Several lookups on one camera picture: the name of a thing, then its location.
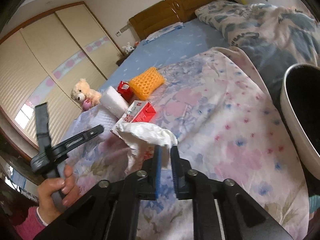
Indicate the red white milk carton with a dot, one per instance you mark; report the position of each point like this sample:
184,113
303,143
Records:
142,112

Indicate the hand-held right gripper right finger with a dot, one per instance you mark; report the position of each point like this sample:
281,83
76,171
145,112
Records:
175,175

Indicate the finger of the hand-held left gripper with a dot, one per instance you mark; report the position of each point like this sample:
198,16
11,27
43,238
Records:
42,122
80,136

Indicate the beige sliding door wardrobe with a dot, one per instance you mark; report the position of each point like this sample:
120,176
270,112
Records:
50,55

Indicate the person's left forearm pink sleeve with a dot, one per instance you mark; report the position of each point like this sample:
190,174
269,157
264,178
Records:
27,225

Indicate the blue white pillow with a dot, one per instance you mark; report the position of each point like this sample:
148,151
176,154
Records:
165,31

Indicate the person's left hand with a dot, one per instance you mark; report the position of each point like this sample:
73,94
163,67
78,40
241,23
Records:
50,195

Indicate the beige teddy bear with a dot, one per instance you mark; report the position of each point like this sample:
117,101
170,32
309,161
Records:
81,91

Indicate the white tissue pack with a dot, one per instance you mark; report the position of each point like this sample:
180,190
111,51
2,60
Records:
112,101

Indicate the white bunny toy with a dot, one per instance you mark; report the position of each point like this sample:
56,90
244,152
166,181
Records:
127,48

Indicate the white tissue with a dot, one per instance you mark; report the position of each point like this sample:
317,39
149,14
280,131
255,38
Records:
145,135

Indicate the orange mesh sponge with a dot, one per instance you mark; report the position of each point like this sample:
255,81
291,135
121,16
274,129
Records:
146,82

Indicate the blue dotted bed sheet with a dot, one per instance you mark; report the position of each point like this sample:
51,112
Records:
180,45

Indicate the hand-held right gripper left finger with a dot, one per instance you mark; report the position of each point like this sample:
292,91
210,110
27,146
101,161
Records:
158,170

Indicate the white rimmed trash bin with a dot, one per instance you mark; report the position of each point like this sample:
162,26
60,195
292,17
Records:
287,110

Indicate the small orange toy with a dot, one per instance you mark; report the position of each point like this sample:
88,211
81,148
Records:
136,44

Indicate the blue white cartoon quilt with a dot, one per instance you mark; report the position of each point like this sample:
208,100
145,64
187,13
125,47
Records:
275,30

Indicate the red snack packet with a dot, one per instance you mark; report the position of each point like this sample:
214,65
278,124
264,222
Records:
123,88

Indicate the wooden headboard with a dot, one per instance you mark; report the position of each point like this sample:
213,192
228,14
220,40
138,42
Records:
160,15

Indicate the pink floral blanket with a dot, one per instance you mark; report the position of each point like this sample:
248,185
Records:
225,142

